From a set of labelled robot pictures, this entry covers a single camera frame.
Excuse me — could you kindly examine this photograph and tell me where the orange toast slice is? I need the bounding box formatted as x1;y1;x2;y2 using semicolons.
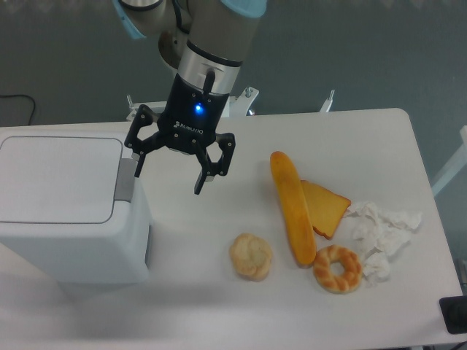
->
301;180;352;240

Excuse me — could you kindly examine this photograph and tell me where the white push-lid trash can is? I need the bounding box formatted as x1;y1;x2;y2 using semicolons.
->
1;130;153;284

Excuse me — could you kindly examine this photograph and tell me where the crumpled white tissue paper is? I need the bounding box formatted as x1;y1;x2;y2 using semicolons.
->
344;201;422;287

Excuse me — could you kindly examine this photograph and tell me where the black cable on floor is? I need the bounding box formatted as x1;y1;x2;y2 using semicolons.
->
0;94;36;125

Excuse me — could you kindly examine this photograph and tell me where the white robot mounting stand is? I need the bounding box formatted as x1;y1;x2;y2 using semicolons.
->
126;87;259;122

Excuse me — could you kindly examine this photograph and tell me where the round flower bread roll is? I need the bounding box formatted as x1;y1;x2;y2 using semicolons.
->
229;233;273;281

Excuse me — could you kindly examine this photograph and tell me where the white frame post right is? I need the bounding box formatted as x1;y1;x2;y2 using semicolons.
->
431;125;466;197

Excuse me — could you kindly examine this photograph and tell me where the black device at table edge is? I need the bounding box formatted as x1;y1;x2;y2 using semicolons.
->
439;295;466;335

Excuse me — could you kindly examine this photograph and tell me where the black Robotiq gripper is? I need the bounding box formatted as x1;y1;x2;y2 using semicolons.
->
123;72;236;196

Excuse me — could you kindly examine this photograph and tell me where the long orange baguette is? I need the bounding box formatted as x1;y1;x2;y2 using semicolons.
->
270;151;317;266

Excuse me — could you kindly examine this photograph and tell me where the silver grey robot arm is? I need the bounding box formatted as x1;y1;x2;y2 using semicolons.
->
114;1;267;194

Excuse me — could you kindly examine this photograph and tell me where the twisted ring bread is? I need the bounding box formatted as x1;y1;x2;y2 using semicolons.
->
313;244;363;294

